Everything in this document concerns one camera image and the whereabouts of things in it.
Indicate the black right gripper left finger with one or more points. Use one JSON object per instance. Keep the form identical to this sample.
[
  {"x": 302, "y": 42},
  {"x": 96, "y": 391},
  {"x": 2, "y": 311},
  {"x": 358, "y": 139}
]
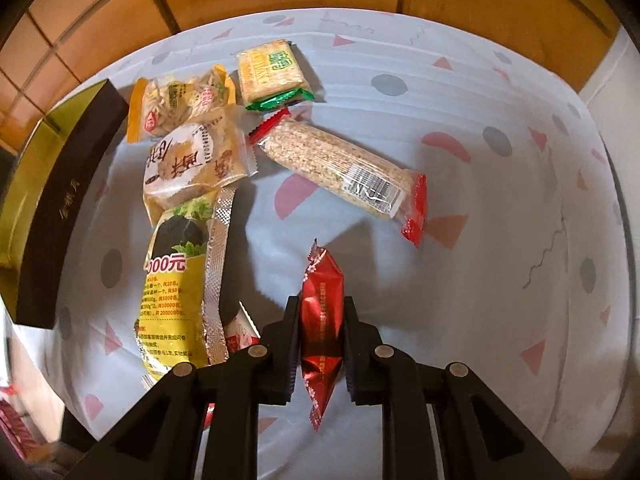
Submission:
[{"x": 201, "y": 422}]

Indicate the red-ended sesame bar pack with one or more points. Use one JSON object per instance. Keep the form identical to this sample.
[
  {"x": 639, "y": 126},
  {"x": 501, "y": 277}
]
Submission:
[{"x": 347, "y": 170}]

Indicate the yellow green silver snack bag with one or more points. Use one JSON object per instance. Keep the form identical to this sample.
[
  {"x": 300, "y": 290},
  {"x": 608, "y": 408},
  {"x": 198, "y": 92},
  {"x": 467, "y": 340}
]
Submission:
[{"x": 179, "y": 317}]

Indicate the beige round pastry pack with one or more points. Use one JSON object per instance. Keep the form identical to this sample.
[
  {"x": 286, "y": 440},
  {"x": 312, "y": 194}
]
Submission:
[{"x": 194, "y": 159}]

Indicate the red foil snack packet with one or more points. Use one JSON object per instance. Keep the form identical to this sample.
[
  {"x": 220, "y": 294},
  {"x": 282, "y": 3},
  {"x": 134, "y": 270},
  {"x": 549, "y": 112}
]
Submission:
[{"x": 321, "y": 320}]

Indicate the orange seed snack bag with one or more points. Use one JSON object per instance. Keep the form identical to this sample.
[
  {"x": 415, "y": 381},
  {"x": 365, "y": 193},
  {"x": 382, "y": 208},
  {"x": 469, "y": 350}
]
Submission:
[{"x": 159, "y": 105}]

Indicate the dark box with gold interior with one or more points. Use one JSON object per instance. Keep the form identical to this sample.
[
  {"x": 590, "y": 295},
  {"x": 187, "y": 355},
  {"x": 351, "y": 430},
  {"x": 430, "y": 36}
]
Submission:
[{"x": 41, "y": 200}]

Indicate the patterned white tablecloth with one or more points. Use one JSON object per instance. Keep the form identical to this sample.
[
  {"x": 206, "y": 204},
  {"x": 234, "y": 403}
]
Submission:
[{"x": 456, "y": 195}]

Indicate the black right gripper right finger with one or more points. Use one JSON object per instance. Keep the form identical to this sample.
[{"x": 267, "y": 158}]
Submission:
[{"x": 438, "y": 423}]

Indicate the green yellow cracker pack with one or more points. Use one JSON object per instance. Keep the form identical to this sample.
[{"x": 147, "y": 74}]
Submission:
[{"x": 270, "y": 77}]

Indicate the red white Angel Love packet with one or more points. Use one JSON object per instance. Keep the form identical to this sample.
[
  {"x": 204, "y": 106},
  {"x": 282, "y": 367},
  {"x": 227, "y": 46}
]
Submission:
[{"x": 224, "y": 340}]

